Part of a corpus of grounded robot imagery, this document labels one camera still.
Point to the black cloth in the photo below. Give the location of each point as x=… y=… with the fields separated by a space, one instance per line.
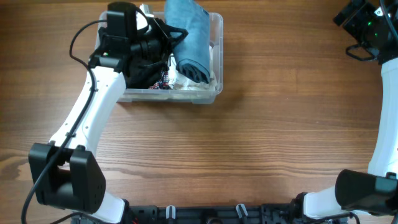
x=144 y=68

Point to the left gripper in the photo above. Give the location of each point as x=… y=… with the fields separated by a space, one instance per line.
x=166 y=44

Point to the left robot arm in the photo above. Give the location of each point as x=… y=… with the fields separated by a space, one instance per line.
x=65 y=172

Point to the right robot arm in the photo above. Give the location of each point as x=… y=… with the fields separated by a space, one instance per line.
x=373 y=192

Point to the clear plastic storage container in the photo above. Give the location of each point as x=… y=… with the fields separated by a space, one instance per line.
x=217 y=62

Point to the white printed t-shirt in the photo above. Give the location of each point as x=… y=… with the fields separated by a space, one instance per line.
x=177 y=81

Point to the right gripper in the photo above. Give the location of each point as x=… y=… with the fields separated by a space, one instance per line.
x=365 y=10

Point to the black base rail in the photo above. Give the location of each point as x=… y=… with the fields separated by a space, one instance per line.
x=240 y=214

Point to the red plaid cloth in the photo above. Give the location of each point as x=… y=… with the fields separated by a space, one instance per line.
x=162 y=83

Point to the blue denim cloth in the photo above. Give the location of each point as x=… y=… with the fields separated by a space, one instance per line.
x=192 y=54

